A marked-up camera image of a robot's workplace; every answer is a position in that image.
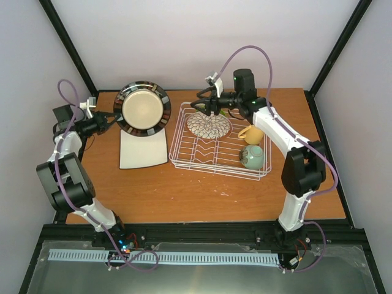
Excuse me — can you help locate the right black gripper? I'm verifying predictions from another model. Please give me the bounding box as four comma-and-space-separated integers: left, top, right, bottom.
189, 88, 241, 117

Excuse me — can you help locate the green plate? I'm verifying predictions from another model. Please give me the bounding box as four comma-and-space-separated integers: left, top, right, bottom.
196, 104, 226, 117

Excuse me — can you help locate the patterned round plate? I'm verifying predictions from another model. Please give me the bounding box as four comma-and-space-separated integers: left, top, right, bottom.
186, 112, 232, 140

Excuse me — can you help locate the dark striped rim plate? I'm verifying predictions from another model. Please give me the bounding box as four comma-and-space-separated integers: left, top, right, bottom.
113, 81, 172, 137

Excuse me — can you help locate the white square plate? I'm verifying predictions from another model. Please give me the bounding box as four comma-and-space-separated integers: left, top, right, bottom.
119, 129, 168, 169

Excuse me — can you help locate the white wire dish rack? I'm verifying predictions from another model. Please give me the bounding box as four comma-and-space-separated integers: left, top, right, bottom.
169, 102, 272, 181

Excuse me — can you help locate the yellow mug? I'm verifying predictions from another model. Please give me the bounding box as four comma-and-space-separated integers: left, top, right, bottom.
237, 125, 265, 145

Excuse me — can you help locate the mint green bowl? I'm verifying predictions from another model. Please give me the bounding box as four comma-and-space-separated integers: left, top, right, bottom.
239, 145, 265, 170

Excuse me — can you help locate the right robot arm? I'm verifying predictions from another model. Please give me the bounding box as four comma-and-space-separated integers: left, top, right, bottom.
191, 69, 326, 247

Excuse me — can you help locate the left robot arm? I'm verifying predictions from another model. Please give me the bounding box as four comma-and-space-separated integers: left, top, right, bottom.
36, 105, 127, 247

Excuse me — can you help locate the small circuit board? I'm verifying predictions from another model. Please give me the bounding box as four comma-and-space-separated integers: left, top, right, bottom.
118, 233, 138, 254

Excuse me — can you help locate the metal base sheet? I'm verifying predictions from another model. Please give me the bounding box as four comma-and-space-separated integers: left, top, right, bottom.
25, 241, 379, 293

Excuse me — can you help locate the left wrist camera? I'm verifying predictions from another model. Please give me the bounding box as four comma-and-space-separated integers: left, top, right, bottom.
79, 97, 97, 119

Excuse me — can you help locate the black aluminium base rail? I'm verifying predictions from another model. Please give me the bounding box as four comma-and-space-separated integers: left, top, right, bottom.
36, 220, 370, 252

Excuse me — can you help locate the left black frame post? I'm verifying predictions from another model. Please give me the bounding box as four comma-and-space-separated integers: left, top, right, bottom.
39, 0, 99, 96

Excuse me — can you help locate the black frame post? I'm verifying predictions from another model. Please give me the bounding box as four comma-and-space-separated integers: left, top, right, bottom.
307, 0, 374, 97
39, 0, 99, 96

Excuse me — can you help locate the blue slotted cable duct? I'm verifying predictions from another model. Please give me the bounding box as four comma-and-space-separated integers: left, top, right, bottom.
47, 249, 279, 267

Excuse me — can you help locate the right black frame post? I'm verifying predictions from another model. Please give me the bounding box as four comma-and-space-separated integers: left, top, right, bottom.
307, 0, 374, 97

